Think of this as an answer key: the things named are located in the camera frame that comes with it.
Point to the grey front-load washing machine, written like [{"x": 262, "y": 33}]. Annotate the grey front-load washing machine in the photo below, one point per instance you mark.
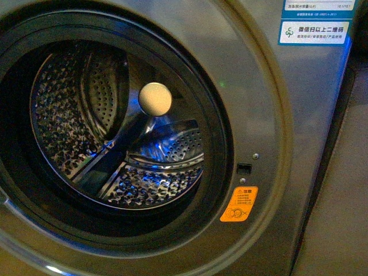
[{"x": 279, "y": 100}]

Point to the orange warning sticker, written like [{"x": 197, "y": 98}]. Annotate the orange warning sticker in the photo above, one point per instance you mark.
[{"x": 240, "y": 204}]

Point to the black rubber door gasket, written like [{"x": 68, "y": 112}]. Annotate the black rubber door gasket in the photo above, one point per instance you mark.
[{"x": 43, "y": 210}]

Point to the perforated steel washer drum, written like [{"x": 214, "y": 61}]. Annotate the perforated steel washer drum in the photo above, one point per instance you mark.
[{"x": 89, "y": 126}]

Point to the blue white energy label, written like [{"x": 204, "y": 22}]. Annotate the blue white energy label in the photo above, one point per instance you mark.
[{"x": 316, "y": 23}]

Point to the round cream drum hub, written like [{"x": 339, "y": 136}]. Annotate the round cream drum hub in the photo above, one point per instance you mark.
[{"x": 155, "y": 99}]

